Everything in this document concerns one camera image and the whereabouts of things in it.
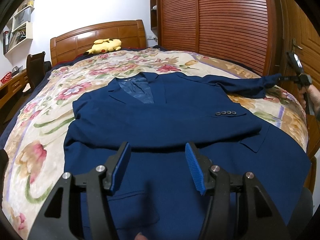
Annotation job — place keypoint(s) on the navy blue suit jacket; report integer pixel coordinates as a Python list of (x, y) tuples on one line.
[(158, 114)]

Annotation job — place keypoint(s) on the floral bed blanket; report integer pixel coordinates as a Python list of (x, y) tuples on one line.
[(34, 139)]

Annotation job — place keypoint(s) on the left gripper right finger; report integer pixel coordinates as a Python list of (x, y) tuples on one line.
[(239, 207)]

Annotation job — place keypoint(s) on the wooden desk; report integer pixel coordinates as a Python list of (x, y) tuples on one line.
[(9, 89)]

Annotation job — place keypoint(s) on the wooden headboard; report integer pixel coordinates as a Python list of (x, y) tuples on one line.
[(68, 46)]

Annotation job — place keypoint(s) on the red basket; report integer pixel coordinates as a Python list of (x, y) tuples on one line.
[(6, 78)]

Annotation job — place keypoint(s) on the yellow Pikachu plush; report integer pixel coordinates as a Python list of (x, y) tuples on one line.
[(104, 46)]

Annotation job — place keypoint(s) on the right hand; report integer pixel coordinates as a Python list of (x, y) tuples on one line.
[(309, 98)]

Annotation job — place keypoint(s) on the wooden louvered wardrobe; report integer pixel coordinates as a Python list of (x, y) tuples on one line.
[(246, 32)]

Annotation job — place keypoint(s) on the metal door handle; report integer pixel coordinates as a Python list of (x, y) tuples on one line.
[(295, 45)]

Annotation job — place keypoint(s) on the white wall shelf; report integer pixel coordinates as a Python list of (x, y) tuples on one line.
[(19, 28)]

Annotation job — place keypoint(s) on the dark wooden chair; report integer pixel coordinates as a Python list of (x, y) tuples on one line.
[(36, 68)]

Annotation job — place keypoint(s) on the wooden door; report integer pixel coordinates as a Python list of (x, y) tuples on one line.
[(304, 128)]

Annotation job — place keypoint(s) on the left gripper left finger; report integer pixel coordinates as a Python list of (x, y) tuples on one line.
[(60, 215)]

